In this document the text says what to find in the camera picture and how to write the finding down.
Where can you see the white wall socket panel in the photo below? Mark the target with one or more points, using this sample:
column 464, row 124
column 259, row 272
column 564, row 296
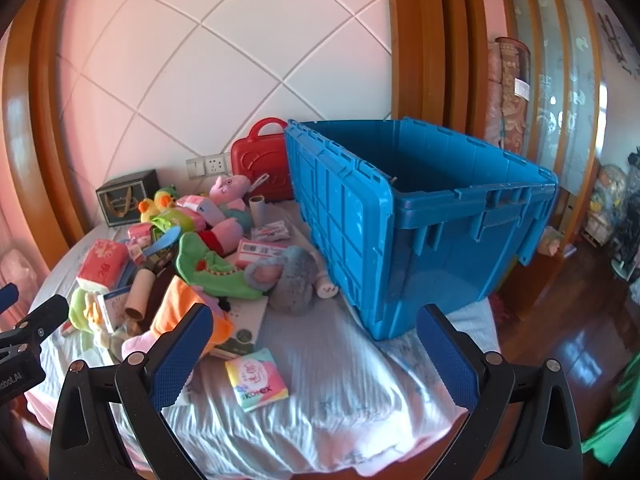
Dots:
column 207, row 165

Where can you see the pink tissue packet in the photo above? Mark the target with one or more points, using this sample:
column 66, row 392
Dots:
column 140, row 231

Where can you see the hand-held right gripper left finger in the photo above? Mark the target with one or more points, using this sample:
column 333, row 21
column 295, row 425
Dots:
column 182, row 355

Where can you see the dark gift bag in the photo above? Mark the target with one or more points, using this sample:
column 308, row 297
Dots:
column 125, row 195

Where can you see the cardboard tube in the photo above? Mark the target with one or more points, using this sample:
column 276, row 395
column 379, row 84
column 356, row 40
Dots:
column 258, row 210

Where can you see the green cloth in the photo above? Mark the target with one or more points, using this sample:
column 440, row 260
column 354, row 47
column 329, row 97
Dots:
column 617, row 410

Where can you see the green hooded duck plush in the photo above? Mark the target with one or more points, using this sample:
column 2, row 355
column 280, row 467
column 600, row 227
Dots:
column 167, row 197

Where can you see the pink flowered tissue pack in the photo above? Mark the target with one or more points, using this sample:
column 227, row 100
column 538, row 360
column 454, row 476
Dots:
column 102, row 262

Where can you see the pink white tissue pack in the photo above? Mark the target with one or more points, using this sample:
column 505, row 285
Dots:
column 195, row 205

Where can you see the cloth-covered round desktop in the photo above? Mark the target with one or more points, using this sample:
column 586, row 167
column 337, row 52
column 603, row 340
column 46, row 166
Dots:
column 340, row 390

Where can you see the yellow duck plush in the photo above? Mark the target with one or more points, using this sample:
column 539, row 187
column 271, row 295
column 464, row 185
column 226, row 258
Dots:
column 147, row 208

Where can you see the rolled patterned blankets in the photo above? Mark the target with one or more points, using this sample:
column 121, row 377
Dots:
column 510, row 90

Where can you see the red toy suitcase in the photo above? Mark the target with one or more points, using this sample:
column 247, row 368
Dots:
column 255, row 165

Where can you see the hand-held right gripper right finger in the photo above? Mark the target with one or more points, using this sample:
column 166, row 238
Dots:
column 447, row 355

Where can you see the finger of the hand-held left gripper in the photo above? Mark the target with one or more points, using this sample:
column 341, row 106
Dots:
column 7, row 297
column 40, row 317

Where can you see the small clear wrapped packet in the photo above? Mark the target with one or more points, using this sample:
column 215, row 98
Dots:
column 270, row 231

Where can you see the pink pig plush red dress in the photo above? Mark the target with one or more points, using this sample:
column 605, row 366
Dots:
column 222, row 235

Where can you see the colourful tissue packet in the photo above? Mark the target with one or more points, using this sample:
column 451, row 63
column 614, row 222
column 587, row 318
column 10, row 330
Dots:
column 255, row 377

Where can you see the orange cloth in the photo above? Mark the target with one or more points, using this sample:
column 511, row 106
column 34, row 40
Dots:
column 172, row 300

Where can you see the background clutter pile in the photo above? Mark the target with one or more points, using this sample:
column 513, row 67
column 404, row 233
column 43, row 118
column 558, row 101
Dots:
column 617, row 210

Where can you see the pink pack white label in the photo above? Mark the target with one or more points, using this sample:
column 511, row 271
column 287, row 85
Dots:
column 257, row 252

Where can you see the white blue medicine box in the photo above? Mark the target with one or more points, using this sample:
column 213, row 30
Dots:
column 114, row 310

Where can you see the blue plastic crate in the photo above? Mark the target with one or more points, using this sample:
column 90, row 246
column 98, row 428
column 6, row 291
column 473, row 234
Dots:
column 350, row 220

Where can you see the green plush hat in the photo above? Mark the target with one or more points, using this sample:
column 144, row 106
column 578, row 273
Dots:
column 215, row 267

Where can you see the grey mouse plush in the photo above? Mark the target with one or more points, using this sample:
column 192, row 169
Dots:
column 290, row 280

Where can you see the white cylinder cup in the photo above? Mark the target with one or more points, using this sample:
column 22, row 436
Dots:
column 139, row 295

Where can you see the pink pig plush blue dress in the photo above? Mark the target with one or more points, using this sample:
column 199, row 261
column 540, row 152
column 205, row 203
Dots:
column 230, row 192

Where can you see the lime green plush toy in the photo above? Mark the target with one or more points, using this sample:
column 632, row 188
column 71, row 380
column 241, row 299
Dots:
column 82, row 310

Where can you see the wooden glass partition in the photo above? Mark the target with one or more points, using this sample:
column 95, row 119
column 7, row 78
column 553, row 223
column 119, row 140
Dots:
column 555, row 60

